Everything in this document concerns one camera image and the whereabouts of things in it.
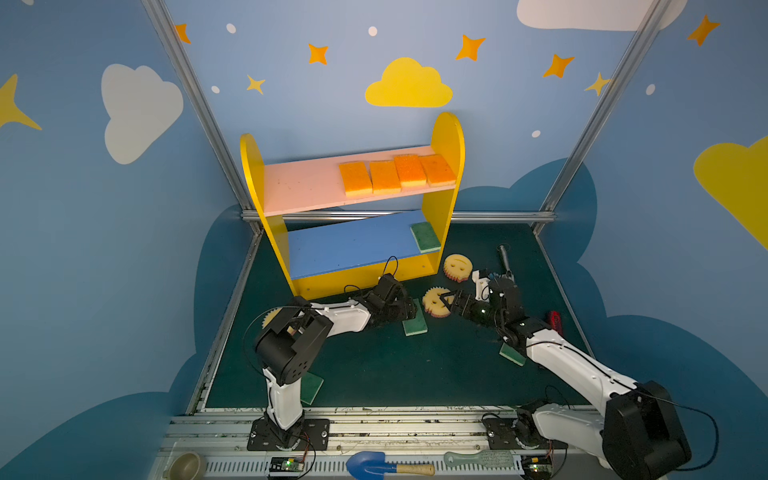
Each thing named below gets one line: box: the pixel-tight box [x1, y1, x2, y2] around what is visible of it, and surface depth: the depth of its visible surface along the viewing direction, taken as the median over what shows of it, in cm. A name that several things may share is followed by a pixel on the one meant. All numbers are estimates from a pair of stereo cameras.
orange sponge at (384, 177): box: [369, 160, 401, 195], surface depth 76 cm
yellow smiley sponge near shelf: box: [443, 254, 473, 283], surface depth 109 cm
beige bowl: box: [167, 452, 207, 480], surface depth 69 cm
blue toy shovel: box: [346, 451, 435, 480], surface depth 72 cm
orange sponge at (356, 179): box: [338, 161, 373, 197], surface depth 76 cm
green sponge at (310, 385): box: [300, 371, 324, 405], surface depth 83 cm
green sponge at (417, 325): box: [402, 298, 428, 336], surface depth 95 cm
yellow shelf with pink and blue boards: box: [241, 112, 466, 300], surface depth 86 cm
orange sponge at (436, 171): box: [418, 154, 457, 188], surface depth 79 cm
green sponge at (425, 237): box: [410, 222, 441, 254], surface depth 99 cm
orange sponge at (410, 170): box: [394, 154, 427, 187], surface depth 78 cm
